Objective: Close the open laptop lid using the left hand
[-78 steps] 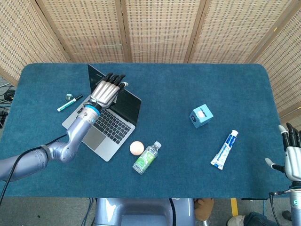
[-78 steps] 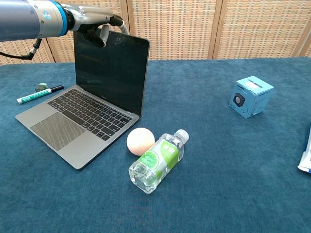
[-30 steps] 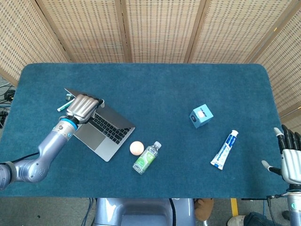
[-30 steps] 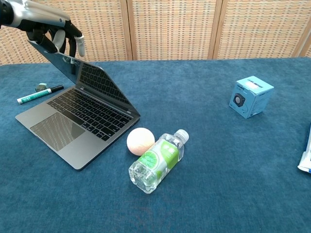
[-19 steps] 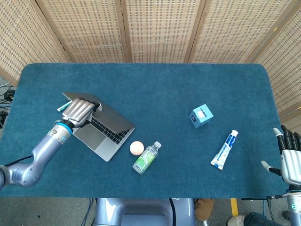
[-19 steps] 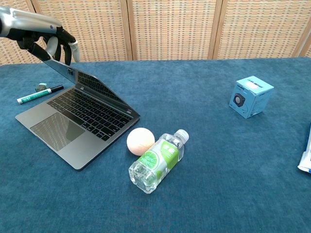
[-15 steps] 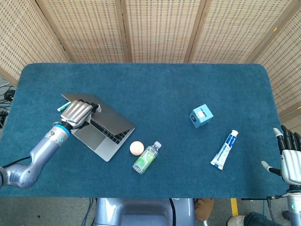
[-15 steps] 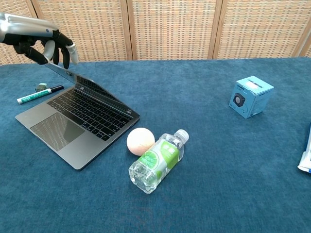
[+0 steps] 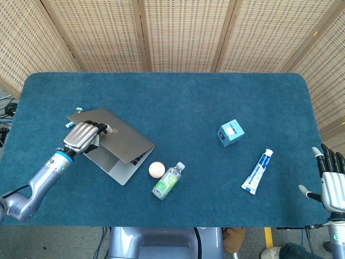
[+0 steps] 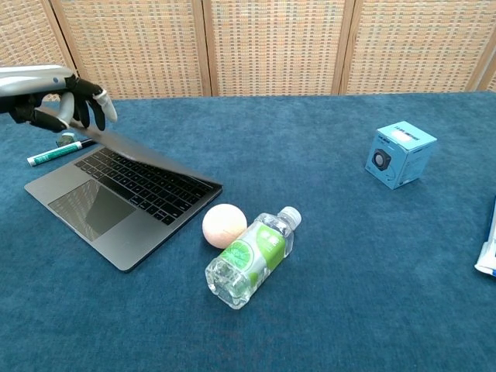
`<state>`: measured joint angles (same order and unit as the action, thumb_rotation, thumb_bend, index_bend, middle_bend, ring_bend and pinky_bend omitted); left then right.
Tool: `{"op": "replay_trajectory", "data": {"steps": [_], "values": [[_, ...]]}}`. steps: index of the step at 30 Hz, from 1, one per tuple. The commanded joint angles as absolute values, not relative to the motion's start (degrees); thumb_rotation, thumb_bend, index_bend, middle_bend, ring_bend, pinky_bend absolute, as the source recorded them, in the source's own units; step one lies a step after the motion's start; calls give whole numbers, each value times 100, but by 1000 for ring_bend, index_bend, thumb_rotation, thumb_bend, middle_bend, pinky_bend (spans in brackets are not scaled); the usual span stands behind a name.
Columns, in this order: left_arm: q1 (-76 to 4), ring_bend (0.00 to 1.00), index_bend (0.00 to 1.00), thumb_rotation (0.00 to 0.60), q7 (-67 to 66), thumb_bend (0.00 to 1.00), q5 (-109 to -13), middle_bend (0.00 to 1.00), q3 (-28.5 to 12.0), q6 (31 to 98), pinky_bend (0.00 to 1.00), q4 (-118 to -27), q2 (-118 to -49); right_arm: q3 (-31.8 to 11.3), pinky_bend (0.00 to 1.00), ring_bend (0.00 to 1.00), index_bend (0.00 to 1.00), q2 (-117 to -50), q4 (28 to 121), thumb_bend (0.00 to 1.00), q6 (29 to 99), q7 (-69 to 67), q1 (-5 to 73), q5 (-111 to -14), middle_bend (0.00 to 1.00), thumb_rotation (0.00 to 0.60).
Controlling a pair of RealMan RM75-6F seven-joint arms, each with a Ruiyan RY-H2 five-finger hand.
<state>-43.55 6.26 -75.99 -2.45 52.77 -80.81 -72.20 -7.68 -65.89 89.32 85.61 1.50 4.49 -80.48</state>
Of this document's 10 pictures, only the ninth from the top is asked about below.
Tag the blue jeans leg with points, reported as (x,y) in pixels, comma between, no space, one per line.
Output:
(293,252)

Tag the peach coloured ball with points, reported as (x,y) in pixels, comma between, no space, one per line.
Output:
(156,169)

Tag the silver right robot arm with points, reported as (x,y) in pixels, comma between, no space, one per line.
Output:
(337,240)

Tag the white blue toothpaste tube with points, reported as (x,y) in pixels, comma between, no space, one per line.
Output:
(257,172)

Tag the clear bottle with green label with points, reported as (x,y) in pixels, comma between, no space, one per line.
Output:
(167,182)

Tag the light blue cube box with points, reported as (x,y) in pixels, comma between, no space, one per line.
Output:
(231,137)

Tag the grey robot torso base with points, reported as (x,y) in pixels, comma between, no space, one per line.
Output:
(161,242)

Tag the grey laptop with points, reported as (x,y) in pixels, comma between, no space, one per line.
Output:
(126,140)

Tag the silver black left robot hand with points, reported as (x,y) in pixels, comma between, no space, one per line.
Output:
(81,136)

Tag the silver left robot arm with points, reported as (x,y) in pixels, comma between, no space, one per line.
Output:
(40,183)

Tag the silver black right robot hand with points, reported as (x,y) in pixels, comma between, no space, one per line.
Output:
(334,191)

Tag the woven bamboo screen panel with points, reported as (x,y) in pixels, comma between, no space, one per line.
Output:
(94,35)
(24,46)
(328,81)
(186,35)
(269,35)

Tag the small teal eraser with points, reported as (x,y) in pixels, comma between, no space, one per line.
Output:
(79,109)
(69,125)

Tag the white shoe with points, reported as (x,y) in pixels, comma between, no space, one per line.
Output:
(270,253)

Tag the blue table mat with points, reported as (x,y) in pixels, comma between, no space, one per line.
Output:
(202,102)

